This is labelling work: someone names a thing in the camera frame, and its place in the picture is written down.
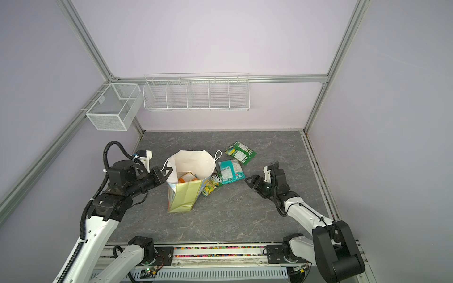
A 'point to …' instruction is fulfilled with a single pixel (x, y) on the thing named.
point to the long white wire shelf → (216, 92)
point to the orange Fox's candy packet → (187, 177)
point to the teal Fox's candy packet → (230, 171)
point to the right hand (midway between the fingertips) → (249, 183)
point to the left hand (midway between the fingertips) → (172, 171)
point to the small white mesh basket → (116, 107)
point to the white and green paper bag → (185, 171)
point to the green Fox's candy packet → (240, 152)
